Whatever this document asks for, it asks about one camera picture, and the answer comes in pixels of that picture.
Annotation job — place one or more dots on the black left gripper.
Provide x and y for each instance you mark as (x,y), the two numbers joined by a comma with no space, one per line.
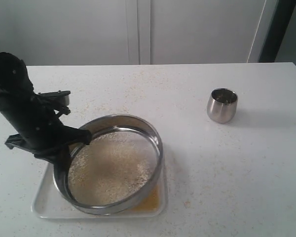
(39,129)

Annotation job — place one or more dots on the pale coarse grains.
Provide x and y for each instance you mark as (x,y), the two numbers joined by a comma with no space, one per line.
(108,171)

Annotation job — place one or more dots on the round steel mesh sieve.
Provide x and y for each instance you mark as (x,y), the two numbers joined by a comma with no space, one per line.
(115,128)

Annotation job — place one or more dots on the small stainless steel cup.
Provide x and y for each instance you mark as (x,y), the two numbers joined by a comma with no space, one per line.
(222,105)

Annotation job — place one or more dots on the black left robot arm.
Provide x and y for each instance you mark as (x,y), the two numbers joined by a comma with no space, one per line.
(14,74)

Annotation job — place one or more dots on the white rectangular plastic tray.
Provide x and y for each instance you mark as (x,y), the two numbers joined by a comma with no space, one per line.
(49,204)

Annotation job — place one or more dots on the yellow fine sieved grains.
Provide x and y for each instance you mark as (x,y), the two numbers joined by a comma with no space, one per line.
(150,203)

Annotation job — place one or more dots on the white cabinet doors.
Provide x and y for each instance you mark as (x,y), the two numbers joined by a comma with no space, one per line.
(129,32)

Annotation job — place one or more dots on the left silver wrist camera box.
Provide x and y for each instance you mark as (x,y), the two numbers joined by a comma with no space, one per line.
(60,97)

